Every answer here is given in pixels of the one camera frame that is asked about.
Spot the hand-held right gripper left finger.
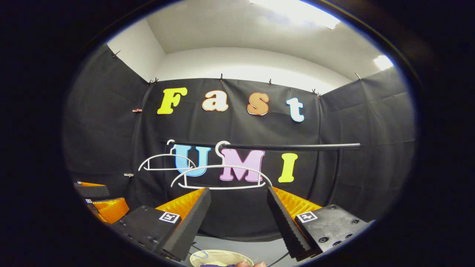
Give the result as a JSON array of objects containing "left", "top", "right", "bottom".
[{"left": 110, "top": 187, "right": 212, "bottom": 261}]

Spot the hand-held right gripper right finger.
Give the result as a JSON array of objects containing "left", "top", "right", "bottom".
[{"left": 267, "top": 186, "right": 373, "bottom": 259}]

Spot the cream laundry hamper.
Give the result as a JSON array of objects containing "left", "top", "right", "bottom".
[{"left": 189, "top": 249, "right": 255, "bottom": 267}]

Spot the white clothes hanger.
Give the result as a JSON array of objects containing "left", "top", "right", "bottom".
[
  {"left": 138, "top": 139, "right": 197, "bottom": 172},
  {"left": 170, "top": 141, "right": 273, "bottom": 190}
]

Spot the black clothes rack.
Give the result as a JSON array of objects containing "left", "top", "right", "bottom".
[{"left": 163, "top": 141, "right": 361, "bottom": 195}]

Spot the small ceiling light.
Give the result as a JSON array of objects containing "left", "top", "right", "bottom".
[{"left": 373, "top": 55, "right": 394, "bottom": 71}]

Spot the black cable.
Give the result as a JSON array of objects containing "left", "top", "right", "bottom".
[{"left": 266, "top": 251, "right": 291, "bottom": 267}]

